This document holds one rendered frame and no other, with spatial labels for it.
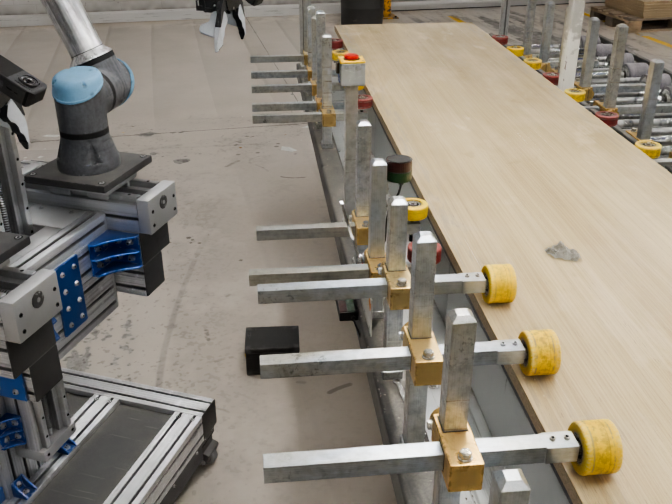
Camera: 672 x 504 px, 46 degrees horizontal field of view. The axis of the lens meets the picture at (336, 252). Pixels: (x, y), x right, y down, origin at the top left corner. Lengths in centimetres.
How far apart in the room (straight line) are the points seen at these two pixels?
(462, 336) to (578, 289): 68
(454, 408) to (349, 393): 170
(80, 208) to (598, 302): 123
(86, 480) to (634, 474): 151
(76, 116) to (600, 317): 125
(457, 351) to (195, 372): 198
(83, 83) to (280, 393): 140
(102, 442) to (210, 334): 93
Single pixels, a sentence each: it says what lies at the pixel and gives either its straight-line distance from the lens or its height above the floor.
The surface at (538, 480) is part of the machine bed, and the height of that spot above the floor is 73.
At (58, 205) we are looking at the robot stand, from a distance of 207.
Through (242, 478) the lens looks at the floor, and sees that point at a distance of 255.
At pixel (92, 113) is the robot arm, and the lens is 196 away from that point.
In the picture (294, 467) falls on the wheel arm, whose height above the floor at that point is 96.
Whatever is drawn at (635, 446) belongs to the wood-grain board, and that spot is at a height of 90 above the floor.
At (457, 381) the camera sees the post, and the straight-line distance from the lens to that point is 115.
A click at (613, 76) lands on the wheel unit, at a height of 98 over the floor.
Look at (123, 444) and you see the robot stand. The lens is 241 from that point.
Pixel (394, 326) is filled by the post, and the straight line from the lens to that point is 168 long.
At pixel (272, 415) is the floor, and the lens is 277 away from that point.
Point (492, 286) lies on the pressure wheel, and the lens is 161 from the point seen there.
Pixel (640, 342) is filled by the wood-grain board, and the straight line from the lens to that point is 161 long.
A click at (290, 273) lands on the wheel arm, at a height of 86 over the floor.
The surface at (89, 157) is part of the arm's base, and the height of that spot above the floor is 108.
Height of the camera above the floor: 174
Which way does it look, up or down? 27 degrees down
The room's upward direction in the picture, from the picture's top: straight up
